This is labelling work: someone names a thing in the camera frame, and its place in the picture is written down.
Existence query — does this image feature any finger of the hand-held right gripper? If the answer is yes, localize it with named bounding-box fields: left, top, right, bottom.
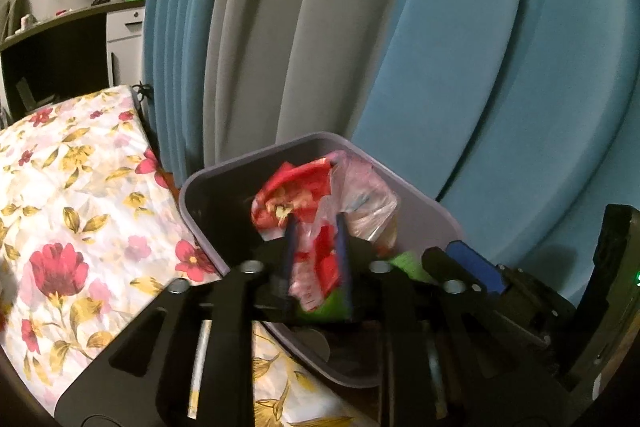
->
left=444, top=239, right=576, bottom=348
left=421, top=246, right=453, bottom=283

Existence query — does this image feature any red snack wrapper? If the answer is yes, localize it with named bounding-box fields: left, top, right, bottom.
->
left=250, top=159, right=351, bottom=313

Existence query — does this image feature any green packet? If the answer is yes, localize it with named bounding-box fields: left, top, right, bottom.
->
left=300, top=249, right=428, bottom=323

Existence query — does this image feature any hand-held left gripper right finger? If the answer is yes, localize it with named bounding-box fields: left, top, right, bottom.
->
left=336, top=213, right=578, bottom=427

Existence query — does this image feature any white drawer cabinet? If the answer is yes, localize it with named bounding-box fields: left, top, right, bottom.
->
left=105, top=4, right=148, bottom=90

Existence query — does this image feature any blue and grey curtain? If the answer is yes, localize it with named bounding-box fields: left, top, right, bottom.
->
left=142, top=0, right=640, bottom=308

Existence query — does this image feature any floral bed sheet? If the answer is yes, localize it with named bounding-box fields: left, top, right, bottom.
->
left=0, top=86, right=361, bottom=427

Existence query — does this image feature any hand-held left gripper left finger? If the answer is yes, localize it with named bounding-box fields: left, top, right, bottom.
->
left=54, top=214, right=303, bottom=427

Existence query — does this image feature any dark wooden desk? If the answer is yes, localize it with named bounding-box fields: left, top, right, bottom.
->
left=0, top=0, right=148, bottom=118

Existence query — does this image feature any grey plastic bin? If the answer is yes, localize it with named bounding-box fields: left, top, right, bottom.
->
left=178, top=132, right=463, bottom=390

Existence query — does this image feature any clear plastic bag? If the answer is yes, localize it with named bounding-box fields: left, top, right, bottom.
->
left=327, top=150, right=401, bottom=253

